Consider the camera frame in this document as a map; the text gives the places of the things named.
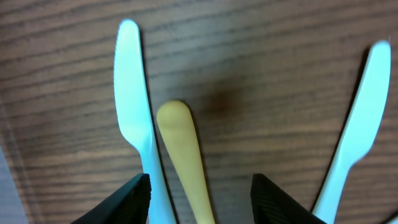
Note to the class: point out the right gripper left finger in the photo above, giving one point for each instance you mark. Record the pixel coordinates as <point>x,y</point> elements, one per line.
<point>129,204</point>

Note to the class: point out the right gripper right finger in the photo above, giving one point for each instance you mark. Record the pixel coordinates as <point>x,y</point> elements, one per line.
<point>272,205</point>

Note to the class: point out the yellow plastic knife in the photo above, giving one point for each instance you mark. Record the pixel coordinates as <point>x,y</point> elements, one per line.
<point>179,135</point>

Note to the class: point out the pale blue knife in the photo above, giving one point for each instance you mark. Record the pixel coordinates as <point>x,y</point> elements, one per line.
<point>135,117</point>
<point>360,130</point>

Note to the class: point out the pale blue knife angled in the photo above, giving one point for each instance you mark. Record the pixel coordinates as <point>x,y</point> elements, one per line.
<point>392,220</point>

